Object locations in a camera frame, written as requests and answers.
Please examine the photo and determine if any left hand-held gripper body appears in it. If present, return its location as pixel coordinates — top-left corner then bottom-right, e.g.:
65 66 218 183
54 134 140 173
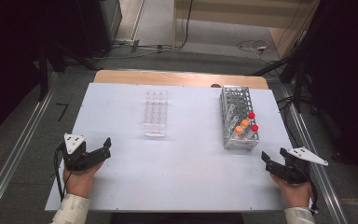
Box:
61 133 112 173

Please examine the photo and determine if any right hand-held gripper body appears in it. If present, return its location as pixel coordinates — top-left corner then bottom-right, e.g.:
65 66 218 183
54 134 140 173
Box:
265 147 329 185

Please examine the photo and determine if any clear plastic tube rack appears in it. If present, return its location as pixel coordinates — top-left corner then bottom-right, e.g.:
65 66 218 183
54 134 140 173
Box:
142 89 169 138

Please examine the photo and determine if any metal wire tube rack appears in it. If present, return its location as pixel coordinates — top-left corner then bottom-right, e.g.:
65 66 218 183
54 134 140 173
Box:
219 85 260 151

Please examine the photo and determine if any person's right hand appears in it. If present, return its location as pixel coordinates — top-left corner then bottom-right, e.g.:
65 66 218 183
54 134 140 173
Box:
268 173 312 209

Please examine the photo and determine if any person's left hand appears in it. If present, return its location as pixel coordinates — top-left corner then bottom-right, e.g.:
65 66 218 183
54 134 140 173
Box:
62 161 104 199

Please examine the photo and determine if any black stand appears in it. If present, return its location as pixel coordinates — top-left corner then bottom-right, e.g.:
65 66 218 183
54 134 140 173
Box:
251 55 315 114
36 39 101 103

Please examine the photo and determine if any white table board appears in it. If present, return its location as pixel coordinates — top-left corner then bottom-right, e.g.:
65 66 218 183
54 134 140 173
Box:
44 82 316 214

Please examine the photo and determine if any wooden table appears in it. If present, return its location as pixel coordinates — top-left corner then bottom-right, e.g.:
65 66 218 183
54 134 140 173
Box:
92 69 270 91

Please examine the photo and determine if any power strip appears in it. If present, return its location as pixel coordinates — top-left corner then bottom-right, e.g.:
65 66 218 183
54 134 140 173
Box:
113 37 141 49

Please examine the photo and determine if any dark cabinet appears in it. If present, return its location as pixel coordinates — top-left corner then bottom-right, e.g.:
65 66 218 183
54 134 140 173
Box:
74 0 123 59

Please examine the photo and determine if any light wooden furniture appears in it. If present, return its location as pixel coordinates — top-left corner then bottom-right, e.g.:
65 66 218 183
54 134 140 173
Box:
172 0 321 59

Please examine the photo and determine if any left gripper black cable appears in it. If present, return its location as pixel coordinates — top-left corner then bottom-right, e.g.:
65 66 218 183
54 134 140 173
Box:
53 145 68 202

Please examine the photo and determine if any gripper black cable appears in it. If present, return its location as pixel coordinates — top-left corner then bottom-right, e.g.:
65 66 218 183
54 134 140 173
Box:
53 145 68 202
294 163 320 216

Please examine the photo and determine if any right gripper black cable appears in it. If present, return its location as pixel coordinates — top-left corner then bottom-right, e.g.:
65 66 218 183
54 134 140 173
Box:
294 163 320 216

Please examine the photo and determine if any metal floor rail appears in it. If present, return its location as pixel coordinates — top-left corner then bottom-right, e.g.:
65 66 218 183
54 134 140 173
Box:
0 72 59 224
279 83 350 224

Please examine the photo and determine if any black cable beside table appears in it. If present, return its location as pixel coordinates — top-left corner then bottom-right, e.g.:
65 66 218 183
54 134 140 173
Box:
275 95 308 147

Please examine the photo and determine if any white floor cable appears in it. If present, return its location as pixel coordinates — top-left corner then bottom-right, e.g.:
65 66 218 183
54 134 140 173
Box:
236 39 276 65

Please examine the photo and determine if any black floor cable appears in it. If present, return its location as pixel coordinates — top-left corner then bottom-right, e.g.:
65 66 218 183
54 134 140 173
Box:
111 0 195 53

